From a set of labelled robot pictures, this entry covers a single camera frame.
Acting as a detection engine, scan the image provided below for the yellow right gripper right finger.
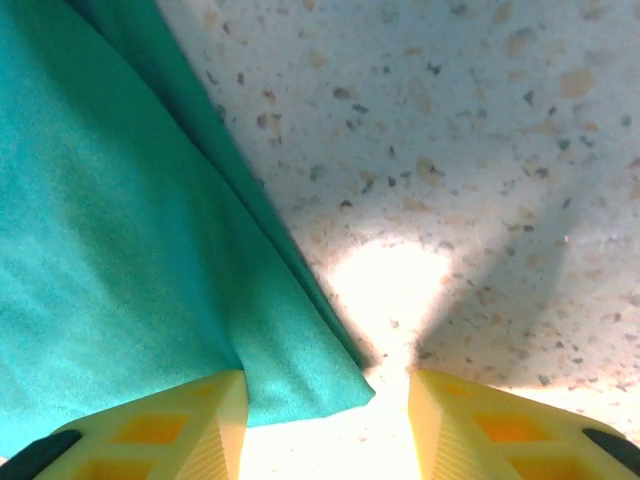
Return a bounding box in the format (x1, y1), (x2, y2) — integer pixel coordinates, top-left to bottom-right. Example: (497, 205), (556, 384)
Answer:
(408, 368), (640, 480)

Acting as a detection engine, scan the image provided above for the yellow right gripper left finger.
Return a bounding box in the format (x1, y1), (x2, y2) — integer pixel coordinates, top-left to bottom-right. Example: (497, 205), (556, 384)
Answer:
(0, 368), (249, 480)

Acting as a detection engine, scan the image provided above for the green t-shirt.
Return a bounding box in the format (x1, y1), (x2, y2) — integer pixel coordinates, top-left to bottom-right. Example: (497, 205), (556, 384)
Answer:
(0, 0), (377, 459)

